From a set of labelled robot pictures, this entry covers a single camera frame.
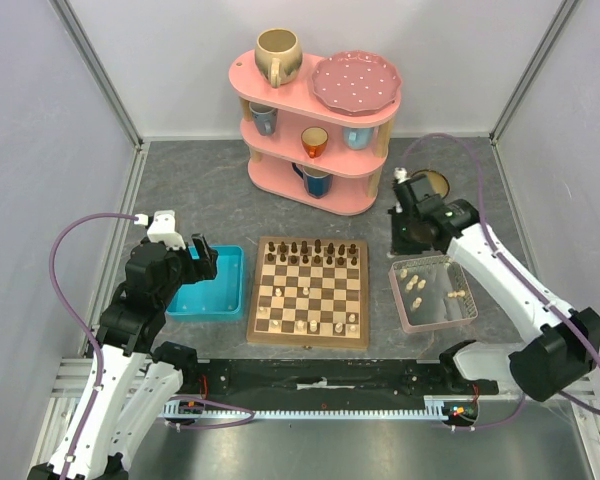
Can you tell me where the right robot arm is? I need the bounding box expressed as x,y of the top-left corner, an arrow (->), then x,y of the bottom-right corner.
388,169 -> 600,402

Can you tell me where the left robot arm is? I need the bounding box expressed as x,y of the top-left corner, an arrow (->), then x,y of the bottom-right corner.
28,234 -> 218,479

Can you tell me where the wooden chess board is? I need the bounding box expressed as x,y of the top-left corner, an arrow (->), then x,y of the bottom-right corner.
246,236 -> 370,350

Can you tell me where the brown ceramic bowl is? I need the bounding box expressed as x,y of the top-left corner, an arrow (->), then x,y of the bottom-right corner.
413,169 -> 450,199

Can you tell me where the blue plastic bin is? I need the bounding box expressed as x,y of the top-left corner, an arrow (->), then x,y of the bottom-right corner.
166,245 -> 246,323

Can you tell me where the pink clear plastic tray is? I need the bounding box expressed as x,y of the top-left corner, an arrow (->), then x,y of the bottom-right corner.
388,255 -> 478,334

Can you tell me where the light blue mug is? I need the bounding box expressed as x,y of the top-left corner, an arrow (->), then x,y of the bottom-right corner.
343,127 -> 374,150

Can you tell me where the dark blue mug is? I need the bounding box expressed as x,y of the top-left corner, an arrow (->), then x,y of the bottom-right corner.
292,163 -> 333,199

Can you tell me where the pink three-tier shelf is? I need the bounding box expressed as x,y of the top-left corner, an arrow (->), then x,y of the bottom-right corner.
229,51 -> 401,216

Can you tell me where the orange cup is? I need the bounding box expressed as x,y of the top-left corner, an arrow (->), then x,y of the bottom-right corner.
301,126 -> 329,159

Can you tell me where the grey-blue mug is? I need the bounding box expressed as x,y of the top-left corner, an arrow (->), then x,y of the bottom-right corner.
249,102 -> 278,136

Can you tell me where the pink polka dot plate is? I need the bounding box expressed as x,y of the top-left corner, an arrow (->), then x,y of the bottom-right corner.
311,50 -> 402,117

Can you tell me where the beige ceramic mug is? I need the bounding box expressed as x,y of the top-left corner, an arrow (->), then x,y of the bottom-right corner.
254,28 -> 303,88

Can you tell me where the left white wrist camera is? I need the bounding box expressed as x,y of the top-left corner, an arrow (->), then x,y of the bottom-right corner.
134,210 -> 187,251

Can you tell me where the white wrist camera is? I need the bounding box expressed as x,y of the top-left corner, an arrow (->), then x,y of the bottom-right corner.
393,167 -> 410,187
134,210 -> 187,251

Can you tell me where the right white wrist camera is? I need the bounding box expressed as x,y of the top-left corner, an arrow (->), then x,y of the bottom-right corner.
393,167 -> 410,187

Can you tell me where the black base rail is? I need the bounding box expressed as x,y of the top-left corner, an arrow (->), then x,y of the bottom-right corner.
181,359 -> 499,412

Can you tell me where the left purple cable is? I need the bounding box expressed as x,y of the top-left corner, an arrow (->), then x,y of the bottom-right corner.
48,212 -> 149,476

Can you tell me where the purple cable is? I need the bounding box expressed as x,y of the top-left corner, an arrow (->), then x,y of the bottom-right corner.
48,212 -> 149,476
402,132 -> 600,432

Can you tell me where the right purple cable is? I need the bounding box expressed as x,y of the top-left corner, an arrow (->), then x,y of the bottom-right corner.
402,132 -> 600,432

